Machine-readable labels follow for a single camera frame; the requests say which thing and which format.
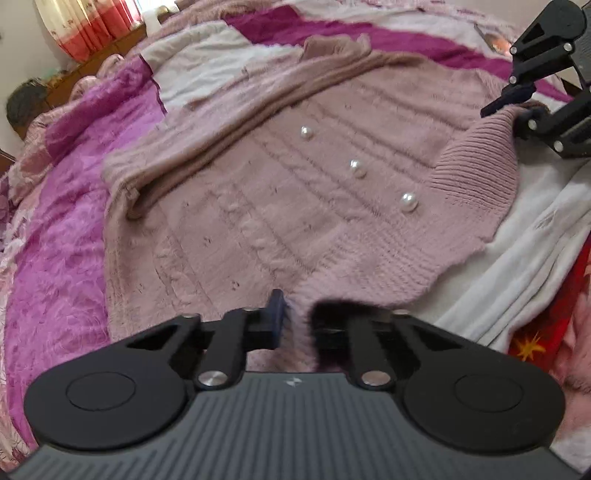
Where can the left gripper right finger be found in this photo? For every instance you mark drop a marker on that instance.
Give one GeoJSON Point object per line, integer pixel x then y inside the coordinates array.
{"type": "Point", "coordinates": [345, 339]}

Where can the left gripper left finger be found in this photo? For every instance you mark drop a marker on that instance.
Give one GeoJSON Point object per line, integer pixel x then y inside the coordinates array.
{"type": "Point", "coordinates": [227, 342]}

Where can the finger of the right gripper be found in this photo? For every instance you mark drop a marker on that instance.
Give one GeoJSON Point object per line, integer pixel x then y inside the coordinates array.
{"type": "Point", "coordinates": [543, 49]}
{"type": "Point", "coordinates": [566, 131]}

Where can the pink knit cardigan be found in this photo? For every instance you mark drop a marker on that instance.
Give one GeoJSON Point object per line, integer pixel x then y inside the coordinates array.
{"type": "Point", "coordinates": [334, 172]}

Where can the dark clothes pile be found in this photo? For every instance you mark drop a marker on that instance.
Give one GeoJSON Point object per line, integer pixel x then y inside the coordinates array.
{"type": "Point", "coordinates": [24, 104]}

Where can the white garment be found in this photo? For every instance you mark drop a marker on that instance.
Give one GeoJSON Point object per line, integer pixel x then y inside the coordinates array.
{"type": "Point", "coordinates": [504, 287]}

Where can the red patterned cloth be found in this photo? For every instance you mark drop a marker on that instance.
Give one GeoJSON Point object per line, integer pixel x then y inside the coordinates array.
{"type": "Point", "coordinates": [544, 340]}

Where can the magenta patchwork bed quilt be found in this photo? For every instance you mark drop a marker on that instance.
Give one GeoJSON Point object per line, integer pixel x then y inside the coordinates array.
{"type": "Point", "coordinates": [52, 285]}

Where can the wooden side ledge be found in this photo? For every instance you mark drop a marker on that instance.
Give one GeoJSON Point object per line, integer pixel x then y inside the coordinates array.
{"type": "Point", "coordinates": [61, 86]}

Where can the red orange curtain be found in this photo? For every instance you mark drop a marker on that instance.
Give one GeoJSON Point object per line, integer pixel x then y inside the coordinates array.
{"type": "Point", "coordinates": [82, 28]}

